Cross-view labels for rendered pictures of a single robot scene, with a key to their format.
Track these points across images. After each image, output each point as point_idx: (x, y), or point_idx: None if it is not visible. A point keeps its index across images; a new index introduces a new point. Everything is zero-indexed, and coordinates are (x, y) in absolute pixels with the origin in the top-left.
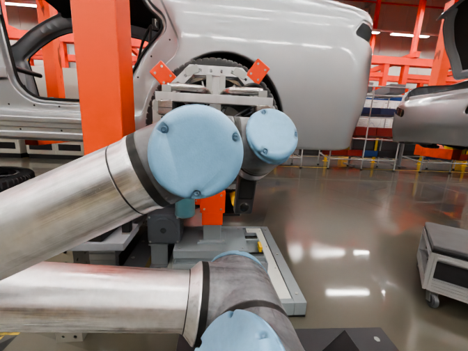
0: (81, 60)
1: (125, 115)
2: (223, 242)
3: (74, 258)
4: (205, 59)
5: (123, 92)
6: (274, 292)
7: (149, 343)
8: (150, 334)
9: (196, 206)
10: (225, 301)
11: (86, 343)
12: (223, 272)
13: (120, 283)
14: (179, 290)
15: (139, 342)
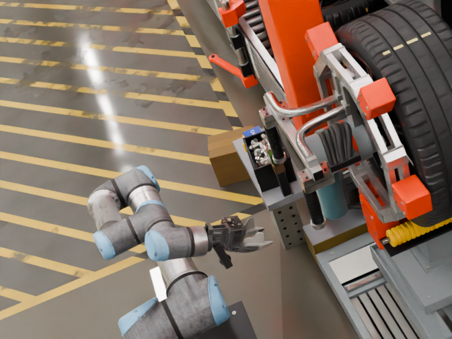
0: (261, 9)
1: (298, 70)
2: (424, 270)
3: None
4: (353, 35)
5: (292, 48)
6: (187, 315)
7: (304, 296)
8: (313, 290)
9: (360, 207)
10: (169, 296)
11: (284, 253)
12: (183, 285)
13: None
14: (171, 275)
15: (301, 289)
